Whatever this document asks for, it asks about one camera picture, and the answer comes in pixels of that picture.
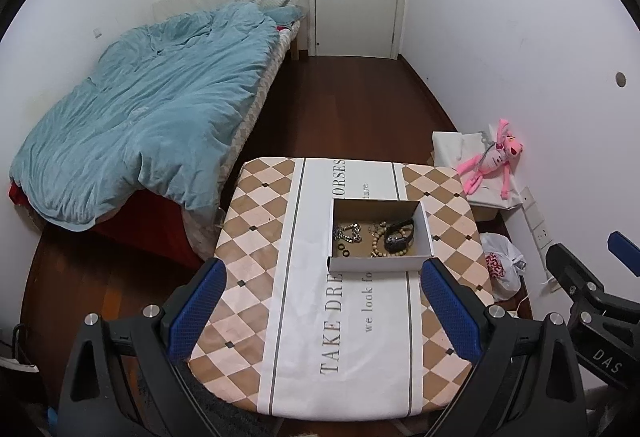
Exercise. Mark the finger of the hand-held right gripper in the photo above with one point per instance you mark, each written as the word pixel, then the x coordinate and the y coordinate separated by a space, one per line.
pixel 567 262
pixel 627 252

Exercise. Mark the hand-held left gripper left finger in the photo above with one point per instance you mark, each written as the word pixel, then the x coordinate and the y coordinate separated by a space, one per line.
pixel 192 312

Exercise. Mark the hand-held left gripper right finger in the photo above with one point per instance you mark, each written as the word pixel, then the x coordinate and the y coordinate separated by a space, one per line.
pixel 452 312

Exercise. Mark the black smartwatch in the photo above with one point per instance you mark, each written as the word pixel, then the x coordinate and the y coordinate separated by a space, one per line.
pixel 397 244

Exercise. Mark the white cardboard box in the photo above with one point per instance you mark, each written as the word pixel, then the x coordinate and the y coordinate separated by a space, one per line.
pixel 375 263

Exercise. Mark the white plastic bag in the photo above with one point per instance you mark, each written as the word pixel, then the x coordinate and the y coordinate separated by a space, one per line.
pixel 505 277

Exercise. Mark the black fleece clothing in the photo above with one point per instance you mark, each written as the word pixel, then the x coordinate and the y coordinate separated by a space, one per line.
pixel 225 417

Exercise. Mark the checked printed tablecloth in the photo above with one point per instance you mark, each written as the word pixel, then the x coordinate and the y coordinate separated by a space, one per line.
pixel 310 317

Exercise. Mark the pink plush toy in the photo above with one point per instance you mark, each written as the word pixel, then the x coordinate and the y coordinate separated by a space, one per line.
pixel 492 157

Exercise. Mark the blue duvet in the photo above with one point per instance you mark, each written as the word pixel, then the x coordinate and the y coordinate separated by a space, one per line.
pixel 150 117

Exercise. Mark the bed with patterned mattress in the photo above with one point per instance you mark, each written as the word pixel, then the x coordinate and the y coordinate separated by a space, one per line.
pixel 250 117

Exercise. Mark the white wall socket strip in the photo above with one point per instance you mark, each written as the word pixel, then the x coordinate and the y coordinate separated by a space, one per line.
pixel 540 232

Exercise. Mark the round dark wall port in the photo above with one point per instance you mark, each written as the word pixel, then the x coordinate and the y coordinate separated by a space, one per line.
pixel 621 79

